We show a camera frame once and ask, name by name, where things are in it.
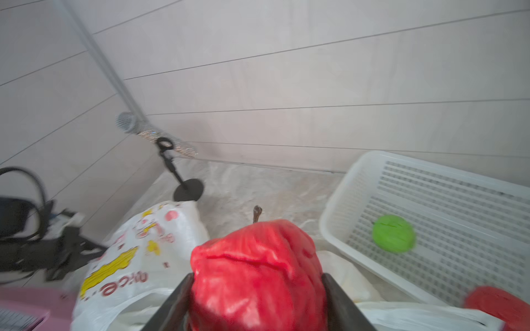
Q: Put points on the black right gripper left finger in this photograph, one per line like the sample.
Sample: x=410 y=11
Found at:
x=173 y=314

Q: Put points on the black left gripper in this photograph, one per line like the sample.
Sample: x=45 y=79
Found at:
x=56 y=257

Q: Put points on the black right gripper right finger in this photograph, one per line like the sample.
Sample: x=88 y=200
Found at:
x=342 y=313

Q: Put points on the red apple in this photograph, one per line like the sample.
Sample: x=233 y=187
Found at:
x=265 y=276
x=514 y=312

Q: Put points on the white translucent plastic bag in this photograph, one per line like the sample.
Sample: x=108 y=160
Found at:
x=149 y=256

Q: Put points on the red apple in basket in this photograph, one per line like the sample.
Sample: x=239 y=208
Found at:
x=514 y=312

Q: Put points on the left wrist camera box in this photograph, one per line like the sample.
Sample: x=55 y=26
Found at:
x=15 y=213

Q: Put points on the silver microphone on black stand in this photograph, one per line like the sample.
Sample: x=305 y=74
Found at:
x=167 y=146

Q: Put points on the white perforated plastic basket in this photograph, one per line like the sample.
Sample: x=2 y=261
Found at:
x=470 y=230

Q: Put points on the green apple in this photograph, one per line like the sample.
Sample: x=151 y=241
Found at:
x=393 y=234

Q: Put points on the pink box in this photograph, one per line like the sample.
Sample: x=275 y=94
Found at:
x=36 y=309

